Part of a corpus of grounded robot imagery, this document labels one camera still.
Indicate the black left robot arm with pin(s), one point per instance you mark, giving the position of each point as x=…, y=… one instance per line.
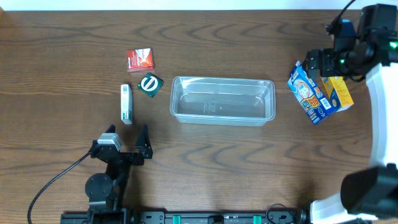
x=106, y=190

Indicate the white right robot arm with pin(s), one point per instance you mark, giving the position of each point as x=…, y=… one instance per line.
x=367, y=53

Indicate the green Zam-Buk box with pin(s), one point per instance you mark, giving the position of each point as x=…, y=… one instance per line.
x=150, y=84

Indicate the yellow cough syrup box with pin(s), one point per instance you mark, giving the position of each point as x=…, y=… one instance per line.
x=338, y=93

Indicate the red medicine box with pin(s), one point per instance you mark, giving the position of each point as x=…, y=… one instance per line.
x=139, y=60

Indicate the clear plastic container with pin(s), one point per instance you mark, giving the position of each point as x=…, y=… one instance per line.
x=222, y=101

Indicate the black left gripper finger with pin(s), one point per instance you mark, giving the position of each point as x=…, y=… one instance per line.
x=143, y=143
x=111, y=129

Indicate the black mounting rail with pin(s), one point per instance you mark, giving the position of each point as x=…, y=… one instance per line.
x=272, y=216

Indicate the white Panadol box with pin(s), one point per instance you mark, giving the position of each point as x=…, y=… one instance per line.
x=126, y=104

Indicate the blue cooling patch box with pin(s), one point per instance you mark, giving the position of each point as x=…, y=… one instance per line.
x=314, y=103

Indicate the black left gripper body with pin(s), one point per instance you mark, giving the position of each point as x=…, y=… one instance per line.
x=135, y=160

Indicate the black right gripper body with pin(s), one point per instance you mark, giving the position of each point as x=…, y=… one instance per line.
x=313, y=63

